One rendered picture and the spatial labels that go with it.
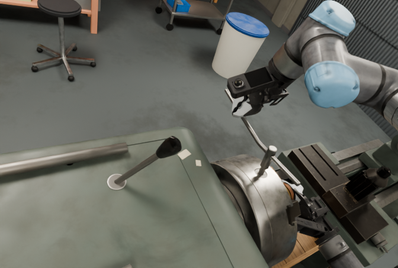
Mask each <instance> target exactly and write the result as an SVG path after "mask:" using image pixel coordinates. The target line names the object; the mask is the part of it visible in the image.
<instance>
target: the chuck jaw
mask: <svg viewBox="0 0 398 268"><path fill-rule="evenodd" d="M291 201H292V203H293V206H292V207H289V206H288V205H287V206H286V207H287V209H286V213H287V217H288V224H290V225H292V222H294V221H295V217H297V216H299V215H301V212H300V207H299V202H298V201H297V200H291Z"/></svg>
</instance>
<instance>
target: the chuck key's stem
mask: <svg viewBox="0 0 398 268"><path fill-rule="evenodd" d="M276 152H277V149H276V147H274V146H269V147H268V149H267V151H266V153H265V155H264V158H263V159H262V161H261V164H260V166H261V168H260V170H259V171H258V174H259V175H260V176H262V175H264V172H265V170H266V169H268V168H269V166H270V164H271V162H272V160H271V159H270V157H272V156H274V155H275V154H276Z"/></svg>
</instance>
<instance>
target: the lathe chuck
mask: <svg viewBox="0 0 398 268"><path fill-rule="evenodd" d="M221 160H224V161H227V162H230V163H232V164H234V165H235V166H236V167H238V168H239V169H240V170H241V171H242V172H243V173H244V174H245V175H246V176H247V177H248V178H249V180H250V181H251V182H252V184H253V185H254V187H255V188H256V190H257V192H258V193H259V195H260V197H261V199H262V202H263V204H264V207H265V209H266V212H267V215H268V219H269V223H270V227H271V234H272V253H271V259H270V261H269V264H268V267H269V268H271V267H272V266H275V265H276V264H278V263H279V262H281V261H283V260H285V259H286V258H287V257H288V256H289V255H290V254H291V253H292V252H293V250H294V247H295V244H296V240H297V221H294V222H292V225H290V224H288V217H287V213H286V209H287V207H286V206H287V205H288V206H289V207H292V206H293V203H292V201H291V198H290V196H289V194H288V191H287V189H286V188H285V186H284V184H283V182H282V181H281V179H280V178H279V177H278V175H277V174H276V173H275V172H274V171H273V170H272V169H271V168H270V167H269V168H268V169H266V170H265V173H266V174H267V177H266V178H261V177H259V176H257V175H256V174H255V170H256V169H260V168H261V166H260V164H261V161H262V160H261V159H259V158H257V157H255V156H251V155H248V154H241V155H238V156H233V157H228V158H225V159H221Z"/></svg>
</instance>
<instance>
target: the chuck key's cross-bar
mask: <svg viewBox="0 0 398 268"><path fill-rule="evenodd" d="M224 91H225V93H226V95H227V96H228V98H229V99H230V101H231V103H232V104H233V100H234V98H232V96H231V94H230V92H229V90H228V89H225V90H224ZM241 119H242V121H243V122H244V124H245V125H246V127H247V129H248V131H249V132H250V134H251V136H252V137H253V139H254V140H255V142H256V143H257V145H258V146H259V147H260V148H261V149H262V150H263V151H264V153H266V151H267V148H266V147H265V146H264V145H263V144H262V143H261V141H260V140H259V138H258V136H257V135H256V133H255V132H254V130H253V128H252V127H251V125H250V123H249V122H248V120H247V119H246V117H241ZM270 159H271V160H272V161H273V162H274V163H275V164H276V165H277V166H278V167H279V168H280V169H281V170H282V171H283V173H284V174H285V175H286V176H287V177H288V178H289V179H290V180H291V181H292V182H293V183H294V184H295V185H296V186H299V185H300V182H299V181H298V180H297V179H296V178H295V177H294V176H293V174H292V173H291V172H290V171H289V170H288V169H287V168H286V167H285V166H284V165H283V164H282V163H281V162H280V161H279V160H278V159H277V158H276V157H275V156H272V157H270Z"/></svg>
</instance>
